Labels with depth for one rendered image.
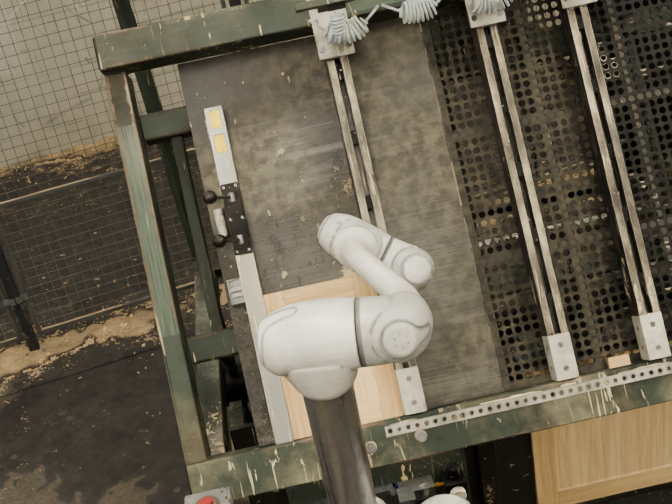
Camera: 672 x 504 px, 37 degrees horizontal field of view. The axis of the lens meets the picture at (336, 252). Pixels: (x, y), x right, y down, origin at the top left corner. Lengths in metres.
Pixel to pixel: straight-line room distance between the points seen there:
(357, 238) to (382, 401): 0.65
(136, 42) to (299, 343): 1.28
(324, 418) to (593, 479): 1.58
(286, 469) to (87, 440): 1.91
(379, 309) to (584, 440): 1.56
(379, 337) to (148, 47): 1.33
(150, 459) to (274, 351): 2.54
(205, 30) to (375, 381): 1.07
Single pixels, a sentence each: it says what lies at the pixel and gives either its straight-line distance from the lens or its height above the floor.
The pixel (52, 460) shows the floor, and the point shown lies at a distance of 4.52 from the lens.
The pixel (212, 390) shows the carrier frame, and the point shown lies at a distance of 3.22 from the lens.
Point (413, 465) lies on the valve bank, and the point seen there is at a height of 0.79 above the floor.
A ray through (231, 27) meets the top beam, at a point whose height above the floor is 1.89.
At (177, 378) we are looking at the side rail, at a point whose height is 1.10.
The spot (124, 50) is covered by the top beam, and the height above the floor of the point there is 1.89.
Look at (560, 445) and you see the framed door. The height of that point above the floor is 0.51.
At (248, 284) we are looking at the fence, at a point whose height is 1.28.
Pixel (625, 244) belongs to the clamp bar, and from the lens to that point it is 2.85.
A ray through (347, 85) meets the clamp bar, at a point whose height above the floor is 1.69.
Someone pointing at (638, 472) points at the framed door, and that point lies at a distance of 3.40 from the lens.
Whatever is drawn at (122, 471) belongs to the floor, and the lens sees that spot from 4.31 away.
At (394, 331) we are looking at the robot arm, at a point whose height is 1.67.
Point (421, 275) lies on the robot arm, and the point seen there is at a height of 1.45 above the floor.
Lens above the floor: 2.66
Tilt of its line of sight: 30 degrees down
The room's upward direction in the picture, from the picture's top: 11 degrees counter-clockwise
